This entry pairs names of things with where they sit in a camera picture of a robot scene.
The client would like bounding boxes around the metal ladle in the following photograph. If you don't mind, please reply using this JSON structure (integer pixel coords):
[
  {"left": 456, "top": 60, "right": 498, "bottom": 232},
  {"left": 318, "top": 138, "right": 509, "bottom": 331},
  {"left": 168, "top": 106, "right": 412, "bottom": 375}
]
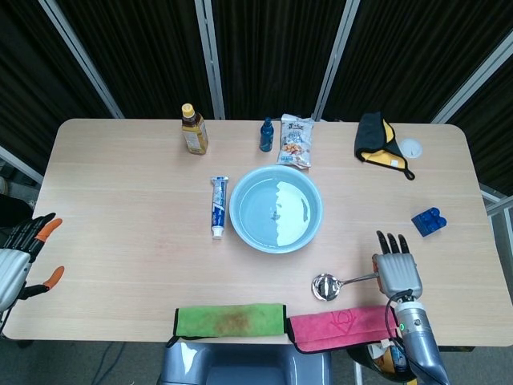
[{"left": 311, "top": 272, "right": 381, "bottom": 301}]

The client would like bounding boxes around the white snack bag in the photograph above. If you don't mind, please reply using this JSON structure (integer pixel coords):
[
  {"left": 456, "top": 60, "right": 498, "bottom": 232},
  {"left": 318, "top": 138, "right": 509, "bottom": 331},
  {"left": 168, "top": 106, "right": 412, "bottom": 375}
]
[{"left": 275, "top": 113, "right": 315, "bottom": 171}]

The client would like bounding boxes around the blue toy building block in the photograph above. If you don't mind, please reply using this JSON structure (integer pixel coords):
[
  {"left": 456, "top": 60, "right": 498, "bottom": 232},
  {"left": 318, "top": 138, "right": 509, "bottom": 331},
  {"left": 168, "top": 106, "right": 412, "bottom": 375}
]
[{"left": 410, "top": 206, "right": 448, "bottom": 238}]

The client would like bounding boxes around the grey robot torso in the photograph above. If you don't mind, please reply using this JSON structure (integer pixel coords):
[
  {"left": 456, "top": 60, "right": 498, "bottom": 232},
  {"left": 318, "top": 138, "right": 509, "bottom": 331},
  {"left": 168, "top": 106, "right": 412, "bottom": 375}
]
[{"left": 160, "top": 340, "right": 333, "bottom": 385}]

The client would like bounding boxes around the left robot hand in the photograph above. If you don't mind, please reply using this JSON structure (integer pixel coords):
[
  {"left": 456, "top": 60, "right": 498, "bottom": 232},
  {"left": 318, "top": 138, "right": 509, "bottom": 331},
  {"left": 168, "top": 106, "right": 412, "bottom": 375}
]
[{"left": 0, "top": 212, "right": 66, "bottom": 314}]

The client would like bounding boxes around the grey metal partition post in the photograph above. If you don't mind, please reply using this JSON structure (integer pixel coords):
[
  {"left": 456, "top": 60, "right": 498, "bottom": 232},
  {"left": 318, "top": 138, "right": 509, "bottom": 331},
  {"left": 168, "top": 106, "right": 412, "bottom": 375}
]
[
  {"left": 479, "top": 184, "right": 513, "bottom": 220},
  {"left": 431, "top": 27, "right": 513, "bottom": 124},
  {"left": 38, "top": 0, "right": 125, "bottom": 120},
  {"left": 0, "top": 144, "right": 44, "bottom": 185},
  {"left": 311, "top": 0, "right": 361, "bottom": 121},
  {"left": 194, "top": 0, "right": 226, "bottom": 120}
]

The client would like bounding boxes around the grey and yellow cloth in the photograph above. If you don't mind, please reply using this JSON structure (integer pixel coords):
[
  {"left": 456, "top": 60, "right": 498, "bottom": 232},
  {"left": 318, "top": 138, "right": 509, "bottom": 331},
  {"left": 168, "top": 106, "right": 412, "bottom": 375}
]
[{"left": 353, "top": 111, "right": 416, "bottom": 180}]

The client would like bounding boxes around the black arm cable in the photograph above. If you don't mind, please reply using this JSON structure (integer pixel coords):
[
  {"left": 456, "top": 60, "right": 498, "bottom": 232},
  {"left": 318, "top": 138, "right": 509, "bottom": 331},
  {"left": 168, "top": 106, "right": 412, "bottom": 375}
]
[{"left": 383, "top": 288, "right": 416, "bottom": 385}]

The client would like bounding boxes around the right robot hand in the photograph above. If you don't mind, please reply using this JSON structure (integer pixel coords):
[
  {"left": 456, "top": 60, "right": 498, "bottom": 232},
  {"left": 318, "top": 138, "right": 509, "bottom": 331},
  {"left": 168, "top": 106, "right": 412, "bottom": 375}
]
[{"left": 371, "top": 229, "right": 424, "bottom": 300}]

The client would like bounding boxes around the light blue bowl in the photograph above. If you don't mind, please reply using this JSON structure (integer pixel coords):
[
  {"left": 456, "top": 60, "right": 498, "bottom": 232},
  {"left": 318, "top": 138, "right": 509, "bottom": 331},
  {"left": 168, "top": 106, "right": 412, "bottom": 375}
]
[{"left": 228, "top": 165, "right": 324, "bottom": 254}]

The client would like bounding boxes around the white round table cap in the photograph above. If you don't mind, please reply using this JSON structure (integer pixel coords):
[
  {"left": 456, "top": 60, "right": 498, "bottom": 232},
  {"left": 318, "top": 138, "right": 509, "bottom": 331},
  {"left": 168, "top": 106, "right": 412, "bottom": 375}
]
[{"left": 399, "top": 138, "right": 423, "bottom": 159}]

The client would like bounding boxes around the pink microfibre cloth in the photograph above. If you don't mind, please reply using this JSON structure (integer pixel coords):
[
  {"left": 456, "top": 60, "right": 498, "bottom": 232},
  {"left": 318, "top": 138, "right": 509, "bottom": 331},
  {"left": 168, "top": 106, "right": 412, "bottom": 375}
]
[{"left": 286, "top": 305, "right": 400, "bottom": 355}]

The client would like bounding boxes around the small blue spray bottle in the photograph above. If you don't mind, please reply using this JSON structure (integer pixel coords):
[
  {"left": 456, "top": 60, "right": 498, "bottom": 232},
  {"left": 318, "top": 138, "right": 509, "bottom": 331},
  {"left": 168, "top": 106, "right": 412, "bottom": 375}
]
[{"left": 259, "top": 117, "right": 275, "bottom": 152}]

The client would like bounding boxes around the green microfibre cloth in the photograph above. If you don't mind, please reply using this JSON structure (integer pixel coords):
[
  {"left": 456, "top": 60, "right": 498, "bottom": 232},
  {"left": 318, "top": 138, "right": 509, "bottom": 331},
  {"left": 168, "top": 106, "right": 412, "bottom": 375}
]
[{"left": 165, "top": 303, "right": 288, "bottom": 348}]

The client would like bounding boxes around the white blue toothpaste tube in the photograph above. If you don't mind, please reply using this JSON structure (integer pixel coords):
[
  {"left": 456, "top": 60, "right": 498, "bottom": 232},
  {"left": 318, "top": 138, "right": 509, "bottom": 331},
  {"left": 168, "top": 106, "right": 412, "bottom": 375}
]
[{"left": 210, "top": 175, "right": 230, "bottom": 241}]

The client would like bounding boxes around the yellow capped tea bottle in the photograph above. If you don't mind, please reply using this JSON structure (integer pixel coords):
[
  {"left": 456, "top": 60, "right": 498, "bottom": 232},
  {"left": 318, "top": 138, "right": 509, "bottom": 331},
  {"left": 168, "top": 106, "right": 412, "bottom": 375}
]
[{"left": 180, "top": 103, "right": 209, "bottom": 156}]

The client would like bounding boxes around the black waste bin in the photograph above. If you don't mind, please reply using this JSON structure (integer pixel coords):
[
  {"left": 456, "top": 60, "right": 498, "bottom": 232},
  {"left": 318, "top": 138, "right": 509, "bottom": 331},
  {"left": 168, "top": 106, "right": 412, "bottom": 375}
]
[{"left": 346, "top": 340, "right": 414, "bottom": 385}]

